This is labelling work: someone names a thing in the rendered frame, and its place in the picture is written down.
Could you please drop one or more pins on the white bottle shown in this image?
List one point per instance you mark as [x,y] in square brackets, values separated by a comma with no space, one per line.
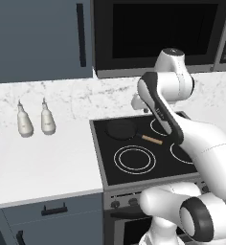
[24,123]
[48,121]

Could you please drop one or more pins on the oven door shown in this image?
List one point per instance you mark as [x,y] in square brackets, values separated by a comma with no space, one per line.
[131,229]

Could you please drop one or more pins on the black microwave oven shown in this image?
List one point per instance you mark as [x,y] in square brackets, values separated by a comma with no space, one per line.
[162,32]

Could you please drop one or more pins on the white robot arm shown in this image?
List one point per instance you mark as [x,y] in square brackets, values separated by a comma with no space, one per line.
[210,150]

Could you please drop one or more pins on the blue-grey cupboard door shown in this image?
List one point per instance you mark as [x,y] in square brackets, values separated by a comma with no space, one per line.
[35,38]
[60,234]

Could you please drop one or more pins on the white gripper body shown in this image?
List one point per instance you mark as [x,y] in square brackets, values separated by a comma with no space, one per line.
[138,102]

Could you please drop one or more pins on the black stove knob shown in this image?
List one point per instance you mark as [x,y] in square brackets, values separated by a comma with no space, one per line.
[115,204]
[132,201]

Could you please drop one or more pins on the black stove with hob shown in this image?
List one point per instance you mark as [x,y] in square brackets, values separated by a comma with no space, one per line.
[134,159]

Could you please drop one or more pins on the blue-grey lower cupboard door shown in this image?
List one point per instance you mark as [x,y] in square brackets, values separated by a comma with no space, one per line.
[60,234]

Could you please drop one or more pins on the blue-grey drawer front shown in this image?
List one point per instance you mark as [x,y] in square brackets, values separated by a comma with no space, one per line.
[79,207]

